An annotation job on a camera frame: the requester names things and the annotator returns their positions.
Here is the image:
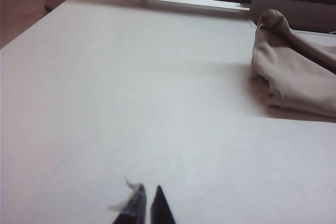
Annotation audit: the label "beige T-shirt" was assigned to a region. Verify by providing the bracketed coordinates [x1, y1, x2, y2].
[249, 8, 336, 119]

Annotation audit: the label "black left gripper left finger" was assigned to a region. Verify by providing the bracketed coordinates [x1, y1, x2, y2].
[108, 177, 146, 224]

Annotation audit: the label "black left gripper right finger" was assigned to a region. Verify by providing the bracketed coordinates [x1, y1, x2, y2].
[150, 185, 176, 224]

